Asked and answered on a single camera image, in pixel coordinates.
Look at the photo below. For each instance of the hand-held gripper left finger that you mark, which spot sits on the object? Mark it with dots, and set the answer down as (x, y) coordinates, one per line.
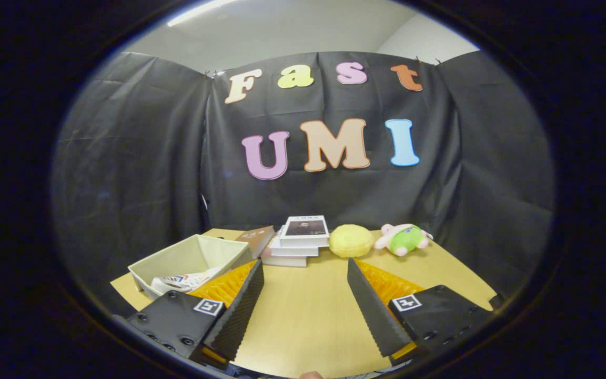
(237, 316)

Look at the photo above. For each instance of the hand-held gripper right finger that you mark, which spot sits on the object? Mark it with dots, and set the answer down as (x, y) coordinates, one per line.
(371, 316)

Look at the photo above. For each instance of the grey fabric storage box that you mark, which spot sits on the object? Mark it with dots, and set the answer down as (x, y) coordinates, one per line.
(187, 255)

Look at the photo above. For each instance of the yellow round plush toy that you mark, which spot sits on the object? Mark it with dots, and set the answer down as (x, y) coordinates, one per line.
(351, 241)

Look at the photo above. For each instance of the brown book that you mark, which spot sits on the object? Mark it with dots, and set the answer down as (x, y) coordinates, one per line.
(255, 239)

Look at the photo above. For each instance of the pink and green plush toy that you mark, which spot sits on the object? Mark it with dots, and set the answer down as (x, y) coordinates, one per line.
(405, 239)

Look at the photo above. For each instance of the white book with dark photo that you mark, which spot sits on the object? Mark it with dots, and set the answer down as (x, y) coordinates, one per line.
(305, 229)

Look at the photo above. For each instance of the black backdrop cloth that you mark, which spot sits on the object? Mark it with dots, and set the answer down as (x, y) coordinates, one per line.
(334, 195)

